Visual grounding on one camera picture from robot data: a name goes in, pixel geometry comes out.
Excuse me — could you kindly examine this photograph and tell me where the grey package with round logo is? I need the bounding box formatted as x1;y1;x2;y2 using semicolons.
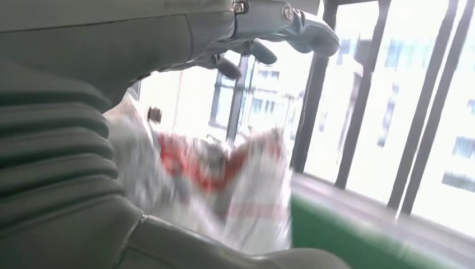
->
104;92;294;257

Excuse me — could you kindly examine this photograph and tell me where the green conveyor belt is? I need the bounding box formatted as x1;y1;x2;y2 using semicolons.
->
290;173;475;269

